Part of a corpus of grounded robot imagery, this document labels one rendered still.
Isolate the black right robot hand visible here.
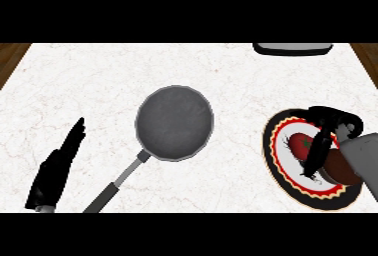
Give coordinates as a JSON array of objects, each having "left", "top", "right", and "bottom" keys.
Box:
[{"left": 298, "top": 105, "right": 364, "bottom": 179}]

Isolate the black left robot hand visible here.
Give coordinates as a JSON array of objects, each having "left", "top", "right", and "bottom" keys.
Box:
[{"left": 23, "top": 116, "right": 87, "bottom": 212}]

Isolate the red tomato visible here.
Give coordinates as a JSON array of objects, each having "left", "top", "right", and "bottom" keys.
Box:
[{"left": 286, "top": 132, "right": 316, "bottom": 162}]

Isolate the black red white plate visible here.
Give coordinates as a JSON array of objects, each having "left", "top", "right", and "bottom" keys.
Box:
[{"left": 261, "top": 108, "right": 364, "bottom": 212}]

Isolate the grey frying pan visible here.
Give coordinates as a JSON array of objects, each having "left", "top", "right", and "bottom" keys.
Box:
[{"left": 81, "top": 85, "right": 215, "bottom": 214}]

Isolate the grey appliance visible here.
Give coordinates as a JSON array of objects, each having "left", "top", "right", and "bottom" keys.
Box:
[{"left": 252, "top": 43, "right": 335, "bottom": 57}]

